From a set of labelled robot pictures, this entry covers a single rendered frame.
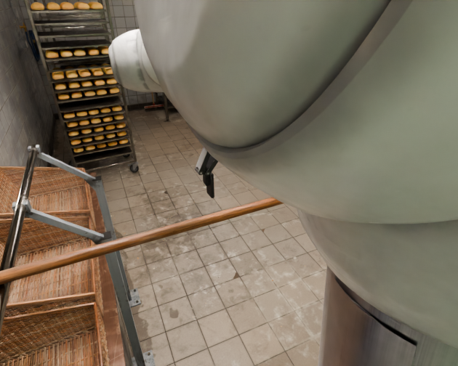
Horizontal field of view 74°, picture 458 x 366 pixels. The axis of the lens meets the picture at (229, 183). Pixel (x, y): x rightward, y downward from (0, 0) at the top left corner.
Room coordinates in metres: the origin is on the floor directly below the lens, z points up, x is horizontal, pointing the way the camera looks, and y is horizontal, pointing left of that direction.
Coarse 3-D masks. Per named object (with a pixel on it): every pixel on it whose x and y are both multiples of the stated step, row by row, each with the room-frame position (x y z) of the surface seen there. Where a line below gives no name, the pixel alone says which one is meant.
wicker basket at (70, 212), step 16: (0, 176) 1.58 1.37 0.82; (16, 176) 1.68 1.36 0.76; (64, 176) 1.79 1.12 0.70; (0, 192) 1.46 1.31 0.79; (16, 192) 1.62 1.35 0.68; (32, 192) 1.70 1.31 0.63; (48, 192) 1.74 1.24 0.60; (64, 192) 1.76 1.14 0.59; (0, 208) 1.34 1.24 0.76; (48, 208) 1.57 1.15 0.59; (64, 208) 1.57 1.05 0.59; (80, 208) 1.57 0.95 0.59; (32, 224) 1.41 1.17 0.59; (48, 224) 1.27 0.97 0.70; (80, 224) 1.34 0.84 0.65
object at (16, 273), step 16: (240, 208) 0.74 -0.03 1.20; (256, 208) 0.75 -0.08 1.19; (176, 224) 0.66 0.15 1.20; (192, 224) 0.67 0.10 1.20; (208, 224) 0.69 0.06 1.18; (112, 240) 0.60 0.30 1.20; (128, 240) 0.60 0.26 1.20; (144, 240) 0.61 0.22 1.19; (64, 256) 0.54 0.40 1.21; (80, 256) 0.54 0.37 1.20; (96, 256) 0.56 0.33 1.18; (0, 272) 0.49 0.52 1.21; (16, 272) 0.49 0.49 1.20; (32, 272) 0.50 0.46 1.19
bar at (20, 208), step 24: (72, 168) 1.29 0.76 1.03; (24, 192) 0.87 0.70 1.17; (96, 192) 1.31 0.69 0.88; (24, 216) 0.76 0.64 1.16; (48, 216) 0.83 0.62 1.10; (96, 240) 0.89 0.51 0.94; (120, 264) 1.32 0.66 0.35; (0, 288) 0.47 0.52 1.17; (120, 288) 0.88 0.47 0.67; (0, 312) 0.41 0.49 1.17; (144, 360) 0.91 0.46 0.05
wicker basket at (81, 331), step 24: (48, 312) 0.69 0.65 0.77; (72, 312) 0.73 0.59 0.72; (96, 312) 0.72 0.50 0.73; (0, 336) 0.63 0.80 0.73; (24, 336) 0.65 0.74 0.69; (48, 336) 0.68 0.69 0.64; (72, 336) 0.71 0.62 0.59; (96, 336) 0.71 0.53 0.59; (0, 360) 0.61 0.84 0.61; (24, 360) 0.62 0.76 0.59; (48, 360) 0.62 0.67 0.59; (96, 360) 0.62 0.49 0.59
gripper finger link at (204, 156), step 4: (204, 148) 0.64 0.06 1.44; (204, 152) 0.64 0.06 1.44; (208, 152) 0.63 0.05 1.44; (200, 156) 0.64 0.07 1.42; (204, 156) 0.63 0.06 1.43; (208, 156) 0.63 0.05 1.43; (200, 160) 0.64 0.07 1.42; (204, 160) 0.63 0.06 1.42; (196, 164) 0.64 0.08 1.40; (200, 164) 0.63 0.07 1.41; (204, 164) 0.63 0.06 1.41; (200, 168) 0.62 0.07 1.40; (204, 168) 0.63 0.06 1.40; (200, 172) 0.62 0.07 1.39
